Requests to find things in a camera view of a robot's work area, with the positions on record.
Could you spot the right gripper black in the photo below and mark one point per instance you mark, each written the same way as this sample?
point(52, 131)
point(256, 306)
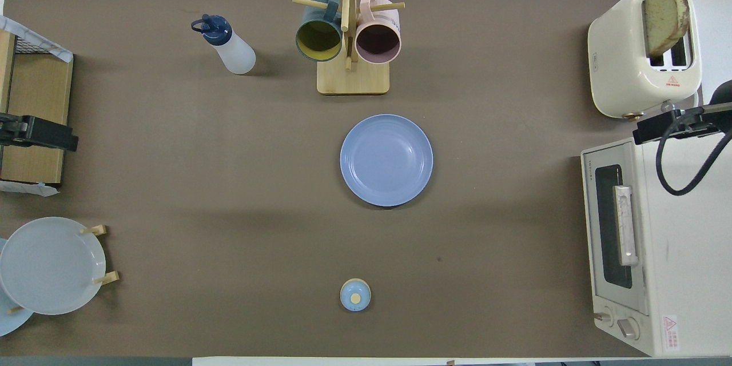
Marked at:
point(721, 108)

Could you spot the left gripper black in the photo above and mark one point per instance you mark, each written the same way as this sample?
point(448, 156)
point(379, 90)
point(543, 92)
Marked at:
point(12, 130)

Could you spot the slice of toast bread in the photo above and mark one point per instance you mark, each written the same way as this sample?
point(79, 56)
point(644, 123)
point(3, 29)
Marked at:
point(663, 17)

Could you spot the white squeeze bottle blue cap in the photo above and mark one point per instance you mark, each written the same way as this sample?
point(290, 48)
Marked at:
point(234, 54)

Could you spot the wooden plate rack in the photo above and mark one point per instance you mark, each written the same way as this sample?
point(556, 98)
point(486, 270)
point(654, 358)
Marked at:
point(100, 230)

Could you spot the pale blue plate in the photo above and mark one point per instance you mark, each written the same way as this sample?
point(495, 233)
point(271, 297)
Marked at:
point(51, 266)
point(11, 325)

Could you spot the blue round plate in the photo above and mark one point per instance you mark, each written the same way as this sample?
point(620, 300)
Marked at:
point(386, 160)

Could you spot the small blue seasoning shaker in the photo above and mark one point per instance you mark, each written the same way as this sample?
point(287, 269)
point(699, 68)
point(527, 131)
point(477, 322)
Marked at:
point(355, 297)

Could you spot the wooden shelf box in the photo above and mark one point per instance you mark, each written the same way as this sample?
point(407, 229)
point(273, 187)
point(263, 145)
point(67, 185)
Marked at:
point(34, 97)

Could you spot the white paper sheet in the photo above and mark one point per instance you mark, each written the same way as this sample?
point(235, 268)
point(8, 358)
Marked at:
point(28, 189)

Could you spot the marble pattern cloth strip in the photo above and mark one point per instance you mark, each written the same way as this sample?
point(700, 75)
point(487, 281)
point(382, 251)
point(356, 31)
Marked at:
point(57, 51)

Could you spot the cream two-slot toaster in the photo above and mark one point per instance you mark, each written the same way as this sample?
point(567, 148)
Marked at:
point(617, 57)

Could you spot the white toaster oven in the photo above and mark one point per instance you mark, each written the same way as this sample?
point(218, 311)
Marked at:
point(686, 240)

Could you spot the brown table mat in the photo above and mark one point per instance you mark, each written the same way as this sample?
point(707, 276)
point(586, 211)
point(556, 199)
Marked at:
point(229, 183)

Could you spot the dark teal mug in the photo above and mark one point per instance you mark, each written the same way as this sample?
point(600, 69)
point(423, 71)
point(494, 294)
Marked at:
point(318, 40)

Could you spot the pink mug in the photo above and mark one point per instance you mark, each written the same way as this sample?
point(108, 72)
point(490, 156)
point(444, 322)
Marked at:
point(377, 43)

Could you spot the wooden mug tree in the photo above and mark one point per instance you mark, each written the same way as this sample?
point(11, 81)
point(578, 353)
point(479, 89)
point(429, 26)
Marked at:
point(354, 80)

